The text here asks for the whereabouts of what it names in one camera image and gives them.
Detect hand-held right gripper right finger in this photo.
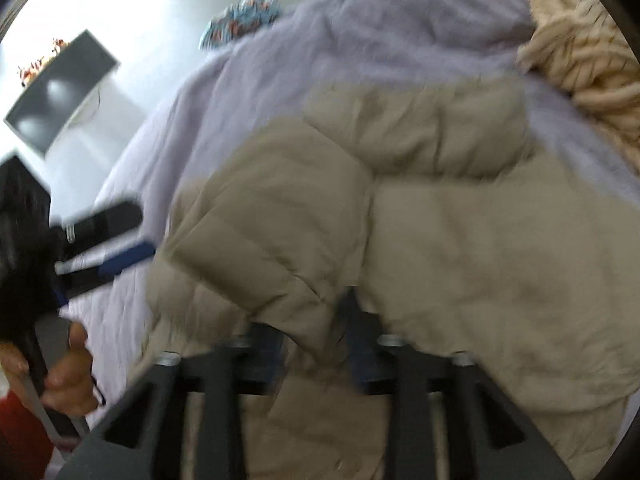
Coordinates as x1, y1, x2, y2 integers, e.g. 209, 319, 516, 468
342, 287, 576, 480

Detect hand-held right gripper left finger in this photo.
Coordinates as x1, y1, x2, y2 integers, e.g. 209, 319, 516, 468
52, 322, 288, 480

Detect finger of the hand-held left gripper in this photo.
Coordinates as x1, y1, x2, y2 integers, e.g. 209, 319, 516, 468
61, 201, 144, 255
54, 240, 157, 307

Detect beige puffer jacket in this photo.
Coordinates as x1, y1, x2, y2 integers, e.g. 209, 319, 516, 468
132, 80, 632, 480

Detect person's left hand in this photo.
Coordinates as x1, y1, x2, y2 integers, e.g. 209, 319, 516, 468
0, 321, 100, 416

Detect white desk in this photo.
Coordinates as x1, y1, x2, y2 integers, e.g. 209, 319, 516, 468
44, 74, 147, 198

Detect dark flat monitor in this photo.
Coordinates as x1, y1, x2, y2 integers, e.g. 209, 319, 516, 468
4, 29, 122, 154

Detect orange red flowers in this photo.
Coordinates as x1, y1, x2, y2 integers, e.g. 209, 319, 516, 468
16, 36, 70, 83

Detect blue cartoon print cloth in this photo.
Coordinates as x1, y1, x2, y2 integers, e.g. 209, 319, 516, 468
199, 0, 284, 52

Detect lavender fleece blanket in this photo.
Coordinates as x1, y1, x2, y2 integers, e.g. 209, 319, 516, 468
92, 0, 640, 361

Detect beige striped knit garment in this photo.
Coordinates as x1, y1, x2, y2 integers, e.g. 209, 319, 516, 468
516, 0, 640, 161

